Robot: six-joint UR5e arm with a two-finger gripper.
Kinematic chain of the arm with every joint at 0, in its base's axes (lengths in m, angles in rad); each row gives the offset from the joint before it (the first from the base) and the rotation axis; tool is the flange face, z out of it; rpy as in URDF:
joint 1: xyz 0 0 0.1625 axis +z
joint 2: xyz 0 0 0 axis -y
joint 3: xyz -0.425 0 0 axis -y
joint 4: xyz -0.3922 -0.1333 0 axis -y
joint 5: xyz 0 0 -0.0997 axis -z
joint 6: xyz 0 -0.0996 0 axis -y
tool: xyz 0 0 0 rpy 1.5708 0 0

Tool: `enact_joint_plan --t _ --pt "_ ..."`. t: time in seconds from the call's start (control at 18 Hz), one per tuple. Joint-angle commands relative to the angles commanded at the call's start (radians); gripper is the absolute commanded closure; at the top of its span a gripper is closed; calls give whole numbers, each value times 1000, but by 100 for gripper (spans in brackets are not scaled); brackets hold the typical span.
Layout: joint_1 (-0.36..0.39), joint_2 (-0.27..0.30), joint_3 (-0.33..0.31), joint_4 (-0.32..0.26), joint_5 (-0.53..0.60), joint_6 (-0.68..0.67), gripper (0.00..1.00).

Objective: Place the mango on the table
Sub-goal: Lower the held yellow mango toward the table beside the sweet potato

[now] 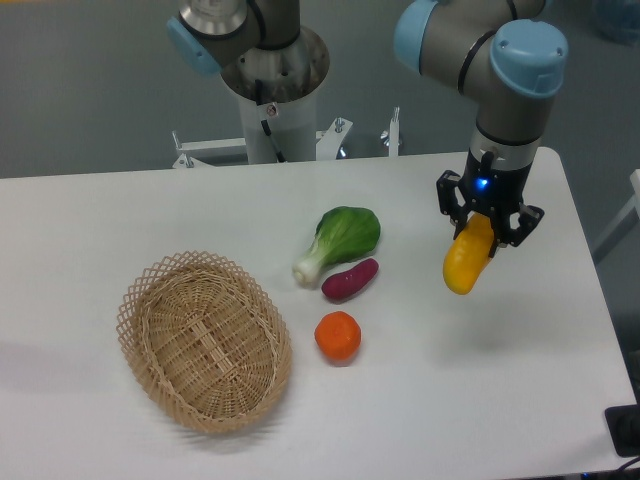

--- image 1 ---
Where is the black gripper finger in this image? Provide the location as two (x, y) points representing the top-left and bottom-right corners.
(436, 170), (471, 238)
(492, 203), (544, 256)

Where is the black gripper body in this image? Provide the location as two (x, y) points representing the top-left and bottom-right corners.
(458, 151), (532, 222)

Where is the yellow mango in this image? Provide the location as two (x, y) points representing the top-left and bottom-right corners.
(443, 213), (494, 295)

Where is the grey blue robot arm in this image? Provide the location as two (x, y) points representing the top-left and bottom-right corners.
(166, 1), (569, 248)

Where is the white furniture at right edge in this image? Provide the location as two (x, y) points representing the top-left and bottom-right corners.
(591, 169), (639, 264)

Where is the green bok choy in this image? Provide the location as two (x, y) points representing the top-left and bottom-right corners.
(292, 206), (381, 287)

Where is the purple sweet potato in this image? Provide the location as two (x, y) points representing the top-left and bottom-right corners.
(321, 258), (379, 301)

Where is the orange tangerine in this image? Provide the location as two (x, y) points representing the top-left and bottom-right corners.
(314, 311), (362, 363)

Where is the blue object top right corner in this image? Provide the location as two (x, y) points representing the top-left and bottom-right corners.
(591, 0), (639, 46)

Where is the black device at table edge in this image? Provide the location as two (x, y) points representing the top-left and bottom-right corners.
(604, 404), (639, 458)

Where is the woven wicker basket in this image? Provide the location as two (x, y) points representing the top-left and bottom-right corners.
(116, 251), (293, 434)

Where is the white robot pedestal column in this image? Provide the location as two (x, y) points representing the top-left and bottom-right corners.
(219, 29), (331, 164)

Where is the black cable on pedestal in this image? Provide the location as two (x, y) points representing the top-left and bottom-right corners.
(253, 78), (290, 164)

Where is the white metal base frame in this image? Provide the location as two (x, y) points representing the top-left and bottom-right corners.
(172, 106), (403, 169)

